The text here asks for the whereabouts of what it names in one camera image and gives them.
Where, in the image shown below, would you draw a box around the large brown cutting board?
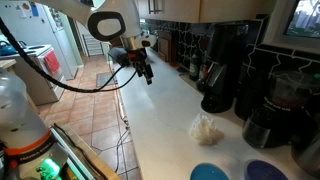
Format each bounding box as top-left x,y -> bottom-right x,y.
157,30 -> 178,64

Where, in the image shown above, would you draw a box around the white refrigerator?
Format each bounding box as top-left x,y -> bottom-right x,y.
0,0 -> 80,81

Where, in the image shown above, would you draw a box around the red hand towel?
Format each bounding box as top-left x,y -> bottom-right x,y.
43,49 -> 62,75

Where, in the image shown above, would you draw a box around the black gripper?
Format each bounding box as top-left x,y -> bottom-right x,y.
128,47 -> 155,86

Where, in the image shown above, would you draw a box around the dark bottle red label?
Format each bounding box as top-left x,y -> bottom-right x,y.
196,63 -> 210,93

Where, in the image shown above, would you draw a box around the thin black table cable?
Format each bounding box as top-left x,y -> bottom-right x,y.
53,123 -> 108,180

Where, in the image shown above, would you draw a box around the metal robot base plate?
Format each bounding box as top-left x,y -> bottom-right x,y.
49,128 -> 96,180

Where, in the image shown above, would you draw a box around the dark blue bowl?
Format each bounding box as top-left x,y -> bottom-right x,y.
243,159 -> 290,180

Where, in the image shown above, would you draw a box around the metal bar cabinet handle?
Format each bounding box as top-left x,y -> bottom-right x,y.
155,0 -> 165,15
148,0 -> 156,15

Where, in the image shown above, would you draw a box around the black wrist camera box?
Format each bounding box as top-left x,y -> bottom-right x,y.
107,46 -> 133,68

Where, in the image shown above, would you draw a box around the blue kettle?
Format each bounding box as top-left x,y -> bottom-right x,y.
0,40 -> 18,57

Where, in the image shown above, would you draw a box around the metal canister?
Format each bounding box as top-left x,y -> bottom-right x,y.
291,126 -> 320,180

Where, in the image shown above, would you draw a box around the green glass bottle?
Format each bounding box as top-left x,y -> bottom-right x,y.
188,49 -> 201,82

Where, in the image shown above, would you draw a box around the grey patterned floor mat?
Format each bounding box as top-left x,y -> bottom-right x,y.
95,71 -> 118,88

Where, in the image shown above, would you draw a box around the black canister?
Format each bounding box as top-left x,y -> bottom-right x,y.
234,63 -> 268,121

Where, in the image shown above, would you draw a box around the thin floor cable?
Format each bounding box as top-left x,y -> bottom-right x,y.
114,125 -> 132,174

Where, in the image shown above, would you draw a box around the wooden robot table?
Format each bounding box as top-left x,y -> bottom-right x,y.
59,124 -> 122,180

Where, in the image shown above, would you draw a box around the black food processor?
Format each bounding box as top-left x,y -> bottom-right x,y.
242,69 -> 320,150

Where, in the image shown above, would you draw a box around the white crumpled cloth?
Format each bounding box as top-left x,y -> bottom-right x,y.
188,113 -> 225,146

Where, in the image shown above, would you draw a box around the window with white frame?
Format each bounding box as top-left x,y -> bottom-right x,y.
263,0 -> 320,55

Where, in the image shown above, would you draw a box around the light wood cabinet door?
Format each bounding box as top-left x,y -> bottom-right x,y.
155,0 -> 201,24
137,0 -> 157,20

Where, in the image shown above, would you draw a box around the light wood wall cabinet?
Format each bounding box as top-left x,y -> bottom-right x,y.
199,0 -> 278,24

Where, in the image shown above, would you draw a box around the wooden side counter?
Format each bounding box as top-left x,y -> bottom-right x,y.
0,58 -> 18,70

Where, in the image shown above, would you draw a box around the white kitchen stove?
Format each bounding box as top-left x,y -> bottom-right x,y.
0,44 -> 68,106

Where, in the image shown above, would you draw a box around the black coffee machine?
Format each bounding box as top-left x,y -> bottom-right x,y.
200,23 -> 250,114

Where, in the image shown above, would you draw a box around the blue paper on fridge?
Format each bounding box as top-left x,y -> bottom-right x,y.
29,1 -> 40,17

